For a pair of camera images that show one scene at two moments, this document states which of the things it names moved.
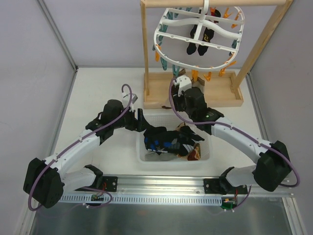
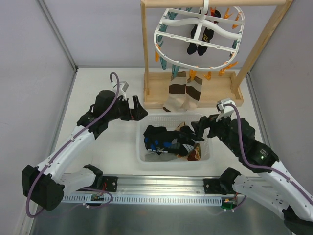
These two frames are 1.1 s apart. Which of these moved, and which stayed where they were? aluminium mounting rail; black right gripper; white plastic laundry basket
Moved: black right gripper
Stayed: white plastic laundry basket; aluminium mounting rail
